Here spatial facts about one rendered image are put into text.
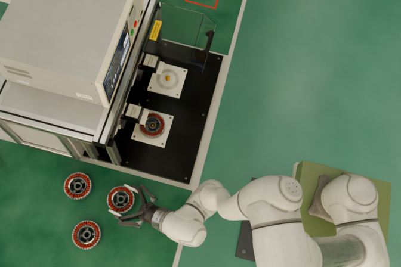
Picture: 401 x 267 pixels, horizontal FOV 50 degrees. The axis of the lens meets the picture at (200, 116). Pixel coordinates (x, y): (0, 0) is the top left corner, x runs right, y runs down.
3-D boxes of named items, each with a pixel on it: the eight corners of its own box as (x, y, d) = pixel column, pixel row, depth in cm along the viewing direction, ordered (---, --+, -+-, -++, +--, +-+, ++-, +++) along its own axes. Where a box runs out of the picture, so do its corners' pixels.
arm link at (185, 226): (164, 241, 163) (184, 217, 171) (196, 258, 155) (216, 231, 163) (157, 223, 157) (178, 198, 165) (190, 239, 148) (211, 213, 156)
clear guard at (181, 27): (216, 24, 184) (217, 16, 178) (202, 73, 175) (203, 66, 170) (142, 5, 184) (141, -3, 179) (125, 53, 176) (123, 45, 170)
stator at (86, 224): (68, 229, 174) (67, 229, 171) (94, 216, 177) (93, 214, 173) (80, 255, 171) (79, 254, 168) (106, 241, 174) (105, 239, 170)
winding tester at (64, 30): (144, 10, 171) (142, -24, 152) (109, 108, 155) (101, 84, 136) (50, -15, 172) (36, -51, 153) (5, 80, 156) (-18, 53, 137)
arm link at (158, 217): (157, 229, 158) (145, 223, 162) (168, 237, 165) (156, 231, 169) (169, 207, 162) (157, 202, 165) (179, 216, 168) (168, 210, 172)
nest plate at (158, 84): (187, 70, 201) (187, 69, 200) (179, 98, 196) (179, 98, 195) (156, 62, 202) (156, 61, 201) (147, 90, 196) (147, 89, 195)
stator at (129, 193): (139, 195, 181) (139, 193, 178) (125, 219, 177) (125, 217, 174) (117, 182, 182) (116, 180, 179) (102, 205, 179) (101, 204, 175)
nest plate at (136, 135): (173, 117, 193) (173, 115, 191) (164, 148, 187) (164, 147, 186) (141, 108, 193) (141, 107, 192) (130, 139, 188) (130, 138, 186)
